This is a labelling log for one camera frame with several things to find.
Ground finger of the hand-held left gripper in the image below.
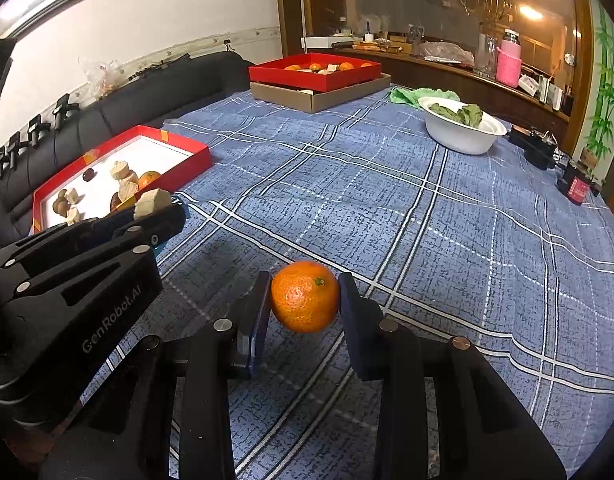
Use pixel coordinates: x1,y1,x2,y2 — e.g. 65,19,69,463
0,207,138,256
0,205,188,311

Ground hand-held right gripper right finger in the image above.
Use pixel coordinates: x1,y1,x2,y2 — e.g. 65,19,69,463
337,271,568,480

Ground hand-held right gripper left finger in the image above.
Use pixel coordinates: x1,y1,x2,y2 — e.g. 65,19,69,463
39,270,274,480

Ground red cardboard tray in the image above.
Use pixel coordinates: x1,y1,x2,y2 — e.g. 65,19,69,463
33,125,212,233
248,52,382,93

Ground black clip device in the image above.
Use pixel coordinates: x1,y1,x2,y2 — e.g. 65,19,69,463
53,94,82,132
0,132,25,178
27,116,52,148

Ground blue plaid tablecloth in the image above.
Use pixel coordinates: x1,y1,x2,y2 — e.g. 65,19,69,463
77,82,614,480

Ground black leather sofa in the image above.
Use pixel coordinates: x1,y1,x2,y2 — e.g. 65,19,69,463
0,52,258,241

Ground clear plastic bag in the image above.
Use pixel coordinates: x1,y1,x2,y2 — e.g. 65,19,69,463
78,56,125,98

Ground brown cardboard box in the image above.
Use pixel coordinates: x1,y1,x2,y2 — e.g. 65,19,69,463
250,72,392,114

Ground white bowl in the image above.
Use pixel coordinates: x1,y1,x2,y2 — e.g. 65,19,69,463
418,97,508,156

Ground green leaves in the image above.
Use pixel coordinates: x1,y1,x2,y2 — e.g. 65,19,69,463
431,102,484,128

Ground green cloth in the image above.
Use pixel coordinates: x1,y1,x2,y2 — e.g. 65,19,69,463
389,86,460,108

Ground white flat box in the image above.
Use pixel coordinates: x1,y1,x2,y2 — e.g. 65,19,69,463
301,36,358,51

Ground red and black battery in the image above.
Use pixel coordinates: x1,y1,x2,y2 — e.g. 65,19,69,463
557,160,600,206

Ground wooden counter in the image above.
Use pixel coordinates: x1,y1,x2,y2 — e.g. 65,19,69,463
332,42,572,131

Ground crumpled plastic bag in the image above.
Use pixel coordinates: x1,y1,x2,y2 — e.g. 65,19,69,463
419,42,475,66

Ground clear pitcher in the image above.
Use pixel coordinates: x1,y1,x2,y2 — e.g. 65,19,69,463
474,34,498,76

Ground pink cup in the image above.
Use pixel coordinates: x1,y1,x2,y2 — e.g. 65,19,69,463
496,40,522,88

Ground bamboo wall panel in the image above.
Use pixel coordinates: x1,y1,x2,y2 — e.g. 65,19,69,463
582,0,614,171

